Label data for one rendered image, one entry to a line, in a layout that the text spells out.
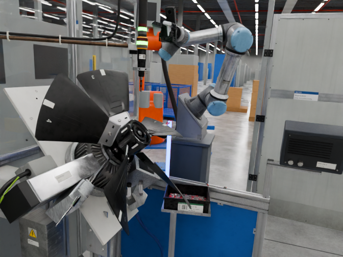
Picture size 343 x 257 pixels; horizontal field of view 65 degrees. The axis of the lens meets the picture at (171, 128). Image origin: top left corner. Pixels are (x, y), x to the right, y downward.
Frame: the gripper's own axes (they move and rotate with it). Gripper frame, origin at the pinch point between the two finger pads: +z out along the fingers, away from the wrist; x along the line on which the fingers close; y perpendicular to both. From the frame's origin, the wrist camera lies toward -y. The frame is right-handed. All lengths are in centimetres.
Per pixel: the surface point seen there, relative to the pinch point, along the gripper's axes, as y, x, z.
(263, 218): 91, -54, -19
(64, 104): 32, 9, 48
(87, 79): 25.8, 22.1, 20.8
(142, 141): 47, -7, 26
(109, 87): 28.9, 13.5, 17.2
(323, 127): 41, -73, -20
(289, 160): 58, -61, -16
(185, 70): 22, 241, -752
